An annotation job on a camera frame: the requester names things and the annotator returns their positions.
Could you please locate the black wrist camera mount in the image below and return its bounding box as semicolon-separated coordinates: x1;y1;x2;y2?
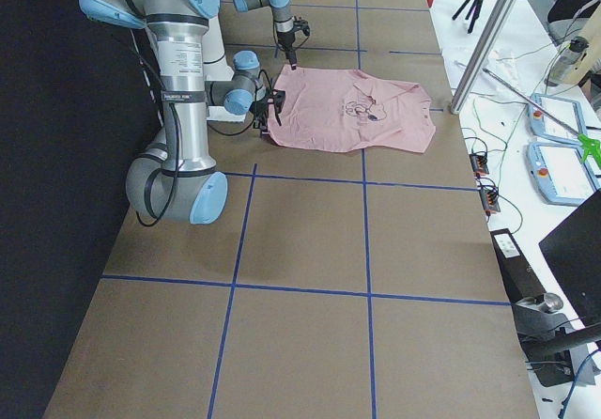
293;17;311;39
268;88;285;126

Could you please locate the black camera tripod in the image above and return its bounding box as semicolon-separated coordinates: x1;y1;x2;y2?
452;0;484;34

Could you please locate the lower blue teach pendant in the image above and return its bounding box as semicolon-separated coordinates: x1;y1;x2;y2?
526;142;600;207

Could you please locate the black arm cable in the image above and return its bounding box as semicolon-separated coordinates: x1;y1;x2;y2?
133;28;278;228

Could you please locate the green wire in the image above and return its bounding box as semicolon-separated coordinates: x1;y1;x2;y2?
462;94;530;190

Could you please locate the aluminium frame post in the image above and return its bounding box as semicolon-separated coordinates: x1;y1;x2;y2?
450;0;516;115

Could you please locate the upper orange black connector block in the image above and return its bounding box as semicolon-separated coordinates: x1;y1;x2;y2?
469;153;489;178

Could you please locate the lower orange black connector block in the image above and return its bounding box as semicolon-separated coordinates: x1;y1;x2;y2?
479;186;501;216

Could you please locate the orange black connector block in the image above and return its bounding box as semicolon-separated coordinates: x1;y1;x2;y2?
479;186;501;216
469;153;489;178

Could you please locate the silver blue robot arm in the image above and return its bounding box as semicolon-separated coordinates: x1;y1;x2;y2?
79;0;273;227
233;0;303;70

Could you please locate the green plastic clamp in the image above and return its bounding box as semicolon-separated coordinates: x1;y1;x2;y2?
578;133;601;167

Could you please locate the black box with white label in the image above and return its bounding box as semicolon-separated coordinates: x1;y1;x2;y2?
490;228;546;303

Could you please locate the pink Snoopy t-shirt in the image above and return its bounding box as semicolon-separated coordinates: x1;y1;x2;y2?
268;67;436;153

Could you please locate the blue teach pendant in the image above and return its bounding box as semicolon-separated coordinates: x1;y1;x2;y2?
526;142;600;207
528;93;588;145

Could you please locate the grey metal clamp stand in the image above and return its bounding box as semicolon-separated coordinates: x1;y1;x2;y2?
512;298;600;387

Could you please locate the upper blue teach pendant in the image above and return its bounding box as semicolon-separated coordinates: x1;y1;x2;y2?
528;93;588;145

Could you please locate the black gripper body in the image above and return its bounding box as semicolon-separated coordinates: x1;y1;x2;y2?
276;30;296;53
249;97;277;128

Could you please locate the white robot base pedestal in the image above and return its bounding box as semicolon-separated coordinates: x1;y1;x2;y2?
180;14;248;123

